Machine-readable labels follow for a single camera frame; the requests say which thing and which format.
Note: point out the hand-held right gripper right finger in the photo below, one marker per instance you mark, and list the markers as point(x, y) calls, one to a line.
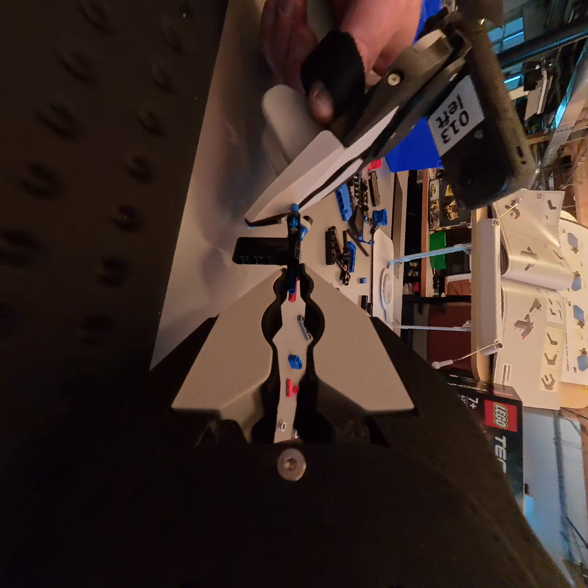
point(358, 367)

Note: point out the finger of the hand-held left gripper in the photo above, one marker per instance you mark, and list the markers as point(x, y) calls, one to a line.
point(298, 179)
point(337, 177)

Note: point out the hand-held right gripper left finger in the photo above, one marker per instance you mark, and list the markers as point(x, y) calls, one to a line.
point(220, 367)

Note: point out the black blue toy brick assembly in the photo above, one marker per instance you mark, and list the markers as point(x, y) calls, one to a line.
point(294, 243)

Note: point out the grey desk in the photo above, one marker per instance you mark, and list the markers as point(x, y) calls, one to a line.
point(220, 160)

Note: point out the person's left hand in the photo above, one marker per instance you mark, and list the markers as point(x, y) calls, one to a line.
point(367, 23)

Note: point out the blue studded toy beam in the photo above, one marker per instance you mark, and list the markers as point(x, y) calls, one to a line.
point(342, 200)

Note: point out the wide black studded toy beam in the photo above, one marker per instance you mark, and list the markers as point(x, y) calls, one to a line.
point(360, 190)

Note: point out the black glossy toy block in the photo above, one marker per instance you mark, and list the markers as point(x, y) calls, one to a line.
point(374, 188)

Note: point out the small red toy wheel hub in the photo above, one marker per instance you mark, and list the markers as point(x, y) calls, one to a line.
point(375, 164)

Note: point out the small black flat toy tile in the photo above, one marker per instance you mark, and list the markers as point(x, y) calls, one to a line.
point(356, 225)

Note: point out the blue toy wheel hub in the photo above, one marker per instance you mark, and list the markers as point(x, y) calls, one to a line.
point(380, 217)

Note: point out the small blue toy liftarm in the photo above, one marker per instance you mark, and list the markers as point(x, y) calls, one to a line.
point(295, 362)

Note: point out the short black toy beam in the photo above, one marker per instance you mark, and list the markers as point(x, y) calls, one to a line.
point(366, 304)

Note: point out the blue curved toy panel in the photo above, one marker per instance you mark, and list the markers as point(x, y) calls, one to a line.
point(369, 236)

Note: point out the grey thin toy liftarm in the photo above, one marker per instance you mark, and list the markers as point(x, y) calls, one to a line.
point(304, 327)

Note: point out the blue storage bin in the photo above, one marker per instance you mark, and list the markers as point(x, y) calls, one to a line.
point(413, 151)

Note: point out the large black angled toy beam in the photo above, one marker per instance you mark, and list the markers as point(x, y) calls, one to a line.
point(331, 246)

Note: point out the red toy pin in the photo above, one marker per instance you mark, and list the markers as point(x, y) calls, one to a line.
point(291, 388)

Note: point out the blue angled toy beam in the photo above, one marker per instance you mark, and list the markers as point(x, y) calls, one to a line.
point(352, 255)

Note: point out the black joined toy beams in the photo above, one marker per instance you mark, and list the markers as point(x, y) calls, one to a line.
point(344, 264)

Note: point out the green board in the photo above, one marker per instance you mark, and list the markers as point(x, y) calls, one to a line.
point(437, 250)

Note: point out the open instruction booklet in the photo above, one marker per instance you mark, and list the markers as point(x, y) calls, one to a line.
point(542, 275)

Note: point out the white book stand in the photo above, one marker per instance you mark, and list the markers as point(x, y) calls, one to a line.
point(487, 298)

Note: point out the toy set cardboard box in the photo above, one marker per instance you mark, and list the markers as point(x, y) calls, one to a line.
point(496, 436)

